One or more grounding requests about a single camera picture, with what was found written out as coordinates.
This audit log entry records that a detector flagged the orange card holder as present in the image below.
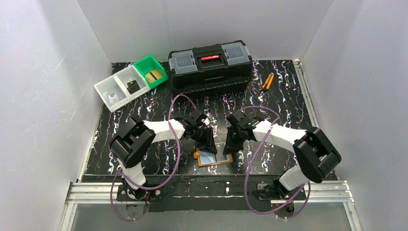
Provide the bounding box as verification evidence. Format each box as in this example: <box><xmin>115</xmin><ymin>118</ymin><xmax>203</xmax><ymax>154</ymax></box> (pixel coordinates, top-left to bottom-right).
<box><xmin>193</xmin><ymin>149</ymin><xmax>233</xmax><ymax>167</ymax></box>

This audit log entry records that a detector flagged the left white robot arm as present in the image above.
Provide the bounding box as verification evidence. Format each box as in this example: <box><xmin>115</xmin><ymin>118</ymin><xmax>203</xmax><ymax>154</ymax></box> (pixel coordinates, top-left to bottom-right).
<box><xmin>110</xmin><ymin>109</ymin><xmax>217</xmax><ymax>190</ymax></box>

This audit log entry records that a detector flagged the aluminium frame rail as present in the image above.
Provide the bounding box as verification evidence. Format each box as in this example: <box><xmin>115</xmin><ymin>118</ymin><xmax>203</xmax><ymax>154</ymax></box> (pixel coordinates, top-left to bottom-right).
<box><xmin>60</xmin><ymin>59</ymin><xmax>361</xmax><ymax>231</ymax></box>

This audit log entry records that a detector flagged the white plastic bin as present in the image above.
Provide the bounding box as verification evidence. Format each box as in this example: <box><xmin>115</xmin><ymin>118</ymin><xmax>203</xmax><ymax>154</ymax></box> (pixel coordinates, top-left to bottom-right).
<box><xmin>113</xmin><ymin>65</ymin><xmax>151</xmax><ymax>101</ymax></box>
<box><xmin>94</xmin><ymin>75</ymin><xmax>130</xmax><ymax>113</ymax></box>

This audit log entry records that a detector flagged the white credit card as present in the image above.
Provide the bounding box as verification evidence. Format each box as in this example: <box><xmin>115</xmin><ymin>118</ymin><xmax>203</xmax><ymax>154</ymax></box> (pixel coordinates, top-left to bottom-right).
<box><xmin>108</xmin><ymin>92</ymin><xmax>120</xmax><ymax>106</ymax></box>

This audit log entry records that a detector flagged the left white plastic bin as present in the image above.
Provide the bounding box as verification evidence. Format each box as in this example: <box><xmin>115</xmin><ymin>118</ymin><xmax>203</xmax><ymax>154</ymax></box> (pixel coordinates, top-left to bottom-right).
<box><xmin>94</xmin><ymin>75</ymin><xmax>130</xmax><ymax>113</ymax></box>

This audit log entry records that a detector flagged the gold credit card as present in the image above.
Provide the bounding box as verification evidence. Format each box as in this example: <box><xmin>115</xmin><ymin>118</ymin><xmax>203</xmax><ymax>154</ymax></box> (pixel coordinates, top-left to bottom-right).
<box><xmin>145</xmin><ymin>74</ymin><xmax>157</xmax><ymax>83</ymax></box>

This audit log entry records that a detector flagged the middle white plastic bin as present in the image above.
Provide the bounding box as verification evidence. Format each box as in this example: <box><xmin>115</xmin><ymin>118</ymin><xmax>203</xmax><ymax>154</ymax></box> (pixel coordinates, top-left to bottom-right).
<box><xmin>113</xmin><ymin>65</ymin><xmax>151</xmax><ymax>101</ymax></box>

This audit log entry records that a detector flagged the black toolbox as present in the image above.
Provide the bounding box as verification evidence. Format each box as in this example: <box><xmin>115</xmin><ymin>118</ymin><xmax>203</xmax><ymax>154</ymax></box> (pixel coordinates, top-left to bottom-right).
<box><xmin>168</xmin><ymin>40</ymin><xmax>253</xmax><ymax>97</ymax></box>

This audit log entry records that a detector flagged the green plastic bin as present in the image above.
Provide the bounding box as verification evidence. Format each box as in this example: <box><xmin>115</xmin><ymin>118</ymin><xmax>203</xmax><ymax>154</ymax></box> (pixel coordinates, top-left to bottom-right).
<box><xmin>133</xmin><ymin>55</ymin><xmax>168</xmax><ymax>89</ymax></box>

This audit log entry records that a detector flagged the orange utility knife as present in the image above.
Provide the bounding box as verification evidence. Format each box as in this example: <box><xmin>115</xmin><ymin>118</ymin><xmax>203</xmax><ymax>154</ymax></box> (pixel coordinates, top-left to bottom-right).
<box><xmin>260</xmin><ymin>73</ymin><xmax>275</xmax><ymax>91</ymax></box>

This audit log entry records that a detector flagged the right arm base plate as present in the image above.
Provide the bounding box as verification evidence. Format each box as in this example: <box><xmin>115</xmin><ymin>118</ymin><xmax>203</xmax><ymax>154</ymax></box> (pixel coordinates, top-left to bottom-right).
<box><xmin>253</xmin><ymin>183</ymin><xmax>300</xmax><ymax>201</ymax></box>

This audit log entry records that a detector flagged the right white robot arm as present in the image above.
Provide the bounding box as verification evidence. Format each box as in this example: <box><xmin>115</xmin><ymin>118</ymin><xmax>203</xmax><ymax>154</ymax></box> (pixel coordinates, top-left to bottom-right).
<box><xmin>223</xmin><ymin>111</ymin><xmax>342</xmax><ymax>196</ymax></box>

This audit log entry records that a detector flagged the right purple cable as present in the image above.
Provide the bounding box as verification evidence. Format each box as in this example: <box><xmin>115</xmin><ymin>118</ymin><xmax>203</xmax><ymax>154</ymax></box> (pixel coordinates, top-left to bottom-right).
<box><xmin>239</xmin><ymin>105</ymin><xmax>312</xmax><ymax>220</ymax></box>

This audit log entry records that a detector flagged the purple cable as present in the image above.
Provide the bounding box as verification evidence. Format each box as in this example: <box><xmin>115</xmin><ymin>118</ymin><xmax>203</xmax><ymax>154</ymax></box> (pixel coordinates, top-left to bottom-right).
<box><xmin>110</xmin><ymin>94</ymin><xmax>198</xmax><ymax>222</ymax></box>
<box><xmin>239</xmin><ymin>105</ymin><xmax>312</xmax><ymax>220</ymax></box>

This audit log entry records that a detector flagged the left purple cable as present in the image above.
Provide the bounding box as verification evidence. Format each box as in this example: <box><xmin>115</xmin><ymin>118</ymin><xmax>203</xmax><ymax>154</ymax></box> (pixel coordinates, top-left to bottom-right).
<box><xmin>110</xmin><ymin>94</ymin><xmax>198</xmax><ymax>222</ymax></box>

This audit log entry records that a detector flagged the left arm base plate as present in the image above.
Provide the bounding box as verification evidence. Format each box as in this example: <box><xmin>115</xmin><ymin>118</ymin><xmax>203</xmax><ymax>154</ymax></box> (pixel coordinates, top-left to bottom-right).
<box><xmin>114</xmin><ymin>184</ymin><xmax>164</xmax><ymax>202</ymax></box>

